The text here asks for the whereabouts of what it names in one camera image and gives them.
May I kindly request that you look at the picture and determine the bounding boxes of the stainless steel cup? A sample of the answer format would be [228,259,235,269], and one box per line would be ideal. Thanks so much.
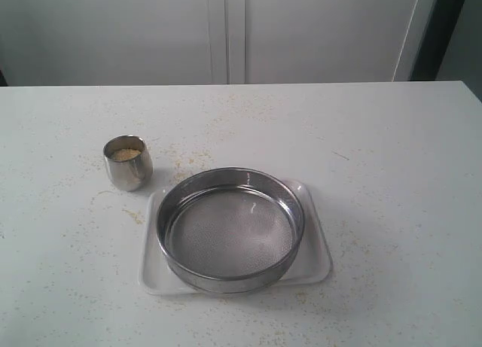
[102,135,153,192]

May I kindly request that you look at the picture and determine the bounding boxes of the yellow grain pile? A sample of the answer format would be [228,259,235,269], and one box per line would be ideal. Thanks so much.
[111,148,142,162]

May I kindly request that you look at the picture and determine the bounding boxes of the round steel mesh sieve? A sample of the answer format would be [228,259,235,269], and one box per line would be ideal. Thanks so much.
[156,167,305,295]

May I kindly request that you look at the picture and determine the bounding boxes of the white plastic tray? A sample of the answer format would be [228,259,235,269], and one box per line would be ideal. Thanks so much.
[138,178,333,297]

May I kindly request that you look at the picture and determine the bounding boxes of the white cabinet doors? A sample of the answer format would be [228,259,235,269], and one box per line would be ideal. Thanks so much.
[1,0,435,86]

